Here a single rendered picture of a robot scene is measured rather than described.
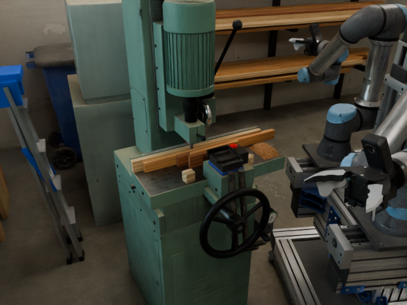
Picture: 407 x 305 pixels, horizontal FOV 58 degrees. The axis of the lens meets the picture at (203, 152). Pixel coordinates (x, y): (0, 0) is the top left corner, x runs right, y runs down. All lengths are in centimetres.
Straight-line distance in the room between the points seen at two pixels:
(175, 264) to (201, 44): 86
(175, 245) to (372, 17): 115
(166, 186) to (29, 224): 164
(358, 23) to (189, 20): 69
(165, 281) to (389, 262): 84
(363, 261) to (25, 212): 228
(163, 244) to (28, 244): 136
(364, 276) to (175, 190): 74
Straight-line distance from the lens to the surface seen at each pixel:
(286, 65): 387
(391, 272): 153
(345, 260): 139
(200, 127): 140
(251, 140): 162
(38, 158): 202
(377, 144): 80
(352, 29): 161
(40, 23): 355
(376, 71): 172
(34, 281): 241
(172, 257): 152
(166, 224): 140
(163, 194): 132
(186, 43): 125
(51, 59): 298
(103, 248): 248
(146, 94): 152
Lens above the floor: 166
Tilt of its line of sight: 29 degrees down
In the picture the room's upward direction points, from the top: straight up
